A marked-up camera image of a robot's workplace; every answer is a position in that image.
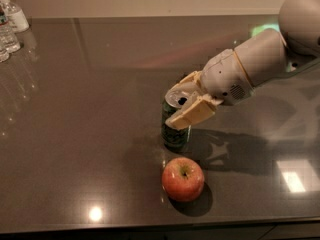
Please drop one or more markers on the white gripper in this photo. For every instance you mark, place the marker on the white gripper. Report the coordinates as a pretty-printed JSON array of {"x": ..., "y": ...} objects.
[{"x": 222, "y": 76}]

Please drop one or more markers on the green soda can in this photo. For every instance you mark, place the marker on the green soda can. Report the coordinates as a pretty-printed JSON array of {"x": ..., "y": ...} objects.
[{"x": 175, "y": 135}]

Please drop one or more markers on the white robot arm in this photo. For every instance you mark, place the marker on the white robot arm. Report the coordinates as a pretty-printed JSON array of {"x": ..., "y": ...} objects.
[{"x": 290, "y": 49}]

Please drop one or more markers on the red apple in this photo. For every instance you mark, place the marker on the red apple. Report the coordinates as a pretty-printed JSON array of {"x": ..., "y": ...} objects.
[{"x": 183, "y": 179}]

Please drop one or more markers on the white hand sanitizer bottle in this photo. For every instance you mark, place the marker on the white hand sanitizer bottle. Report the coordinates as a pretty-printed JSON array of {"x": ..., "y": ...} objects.
[{"x": 15, "y": 16}]

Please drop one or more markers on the clear plastic water bottle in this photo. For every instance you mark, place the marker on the clear plastic water bottle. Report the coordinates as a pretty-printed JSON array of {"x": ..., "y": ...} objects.
[{"x": 7, "y": 36}]

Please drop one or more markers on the clear bottle at edge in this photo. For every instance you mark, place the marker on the clear bottle at edge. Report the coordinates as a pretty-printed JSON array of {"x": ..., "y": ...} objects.
[{"x": 4, "y": 55}]

